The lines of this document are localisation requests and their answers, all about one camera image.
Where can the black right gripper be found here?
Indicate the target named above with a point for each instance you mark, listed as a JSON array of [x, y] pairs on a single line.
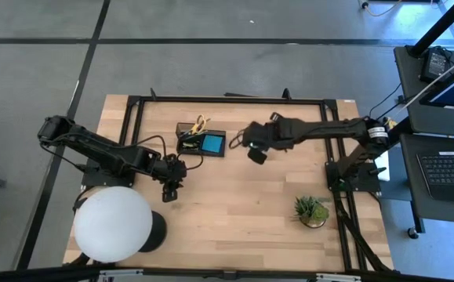
[[266, 135]]

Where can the black power adapter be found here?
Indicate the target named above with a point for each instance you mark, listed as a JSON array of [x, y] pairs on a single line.
[[436, 64]]

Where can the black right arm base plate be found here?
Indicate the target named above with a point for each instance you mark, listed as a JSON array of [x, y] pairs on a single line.
[[362, 182]]

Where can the small potted succulent plant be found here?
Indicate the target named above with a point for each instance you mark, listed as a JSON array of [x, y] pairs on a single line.
[[312, 211]]

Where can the black laptop keyboard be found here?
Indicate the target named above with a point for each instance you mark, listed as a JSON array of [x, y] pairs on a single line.
[[446, 172]]

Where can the black frame bracket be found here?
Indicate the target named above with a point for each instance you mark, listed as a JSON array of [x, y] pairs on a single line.
[[286, 94], [153, 94]]

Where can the white box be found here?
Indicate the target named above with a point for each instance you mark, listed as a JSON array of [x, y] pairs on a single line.
[[383, 168]]

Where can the black diagonal pole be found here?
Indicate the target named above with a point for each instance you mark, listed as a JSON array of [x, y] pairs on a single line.
[[442, 25]]

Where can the white globe lamp shade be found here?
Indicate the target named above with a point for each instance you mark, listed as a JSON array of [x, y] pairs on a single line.
[[113, 223]]

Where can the black lamp base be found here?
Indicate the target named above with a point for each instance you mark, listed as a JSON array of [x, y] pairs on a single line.
[[157, 231]]

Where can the white diagonal rod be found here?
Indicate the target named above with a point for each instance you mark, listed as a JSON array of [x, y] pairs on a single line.
[[438, 80]]

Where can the black mesh desk organizer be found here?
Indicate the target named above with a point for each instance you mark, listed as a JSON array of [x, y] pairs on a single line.
[[220, 155]]

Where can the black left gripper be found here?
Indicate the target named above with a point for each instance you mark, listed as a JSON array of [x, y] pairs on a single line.
[[171, 170]]

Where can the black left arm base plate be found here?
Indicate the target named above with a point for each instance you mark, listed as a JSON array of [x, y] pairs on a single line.
[[105, 178]]

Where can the black caster wheel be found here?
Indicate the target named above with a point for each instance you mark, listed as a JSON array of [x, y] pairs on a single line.
[[412, 233]]

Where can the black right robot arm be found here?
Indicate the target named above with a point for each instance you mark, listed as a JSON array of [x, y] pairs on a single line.
[[328, 129]]

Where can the teal sticky note pad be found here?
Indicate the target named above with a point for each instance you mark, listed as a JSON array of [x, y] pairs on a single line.
[[212, 143]]

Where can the black side desk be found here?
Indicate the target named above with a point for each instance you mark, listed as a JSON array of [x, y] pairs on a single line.
[[426, 125]]

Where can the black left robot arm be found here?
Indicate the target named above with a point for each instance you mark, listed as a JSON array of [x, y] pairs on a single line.
[[105, 150]]

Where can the black camera rig bar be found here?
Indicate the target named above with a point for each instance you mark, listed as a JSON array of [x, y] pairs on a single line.
[[34, 274]]

